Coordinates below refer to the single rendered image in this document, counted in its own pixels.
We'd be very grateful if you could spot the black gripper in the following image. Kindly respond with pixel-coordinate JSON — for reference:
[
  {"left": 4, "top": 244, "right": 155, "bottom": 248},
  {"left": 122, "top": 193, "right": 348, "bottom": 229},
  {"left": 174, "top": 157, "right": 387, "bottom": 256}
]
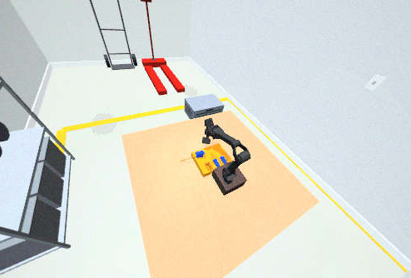
[{"left": 202, "top": 128, "right": 210, "bottom": 144}]

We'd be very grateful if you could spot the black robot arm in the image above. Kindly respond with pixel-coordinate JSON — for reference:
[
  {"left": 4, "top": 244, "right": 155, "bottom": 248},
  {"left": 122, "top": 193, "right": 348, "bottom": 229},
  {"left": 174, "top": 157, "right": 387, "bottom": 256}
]
[{"left": 204, "top": 118, "right": 251, "bottom": 185}]

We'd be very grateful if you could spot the blue micro servo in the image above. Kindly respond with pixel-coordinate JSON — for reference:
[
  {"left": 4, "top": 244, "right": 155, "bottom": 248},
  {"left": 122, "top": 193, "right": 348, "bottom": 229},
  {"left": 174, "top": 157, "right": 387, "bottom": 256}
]
[{"left": 193, "top": 150, "right": 205, "bottom": 158}]

